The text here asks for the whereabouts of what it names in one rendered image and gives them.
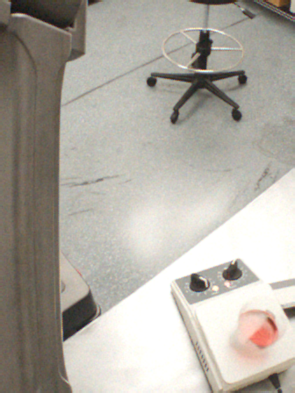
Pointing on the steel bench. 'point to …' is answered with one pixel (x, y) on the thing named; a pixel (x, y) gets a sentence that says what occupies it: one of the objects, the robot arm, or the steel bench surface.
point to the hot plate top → (240, 371)
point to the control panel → (216, 282)
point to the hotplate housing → (210, 351)
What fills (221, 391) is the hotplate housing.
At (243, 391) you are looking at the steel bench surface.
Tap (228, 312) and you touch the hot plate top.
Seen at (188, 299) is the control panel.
